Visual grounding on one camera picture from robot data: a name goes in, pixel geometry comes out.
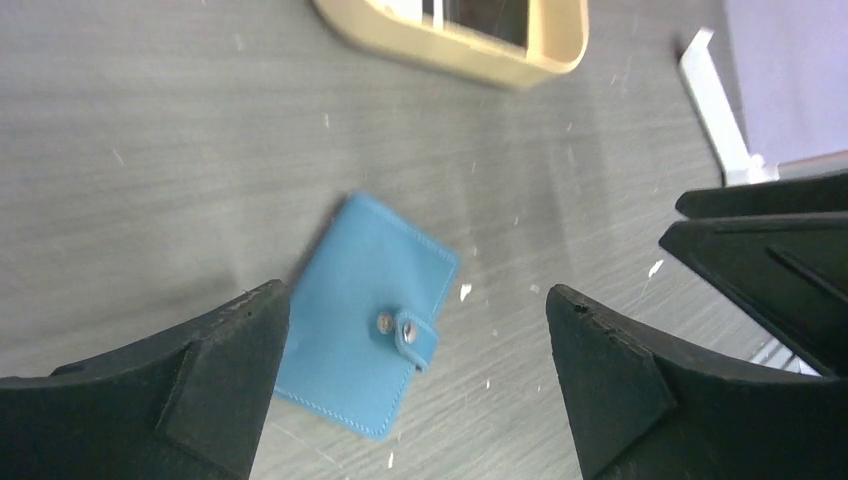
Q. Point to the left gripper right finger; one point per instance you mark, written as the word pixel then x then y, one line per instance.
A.
pixel 644 404

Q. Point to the beige oval tray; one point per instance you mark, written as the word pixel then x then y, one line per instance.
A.
pixel 557 34

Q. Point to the white clothes rack stand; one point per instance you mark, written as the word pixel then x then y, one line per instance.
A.
pixel 737 165

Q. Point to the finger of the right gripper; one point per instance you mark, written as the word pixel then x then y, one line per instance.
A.
pixel 787 272
pixel 820 194

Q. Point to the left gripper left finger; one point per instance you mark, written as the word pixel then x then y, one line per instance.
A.
pixel 188 402

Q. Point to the blue card holder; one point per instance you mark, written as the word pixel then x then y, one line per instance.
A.
pixel 363 317

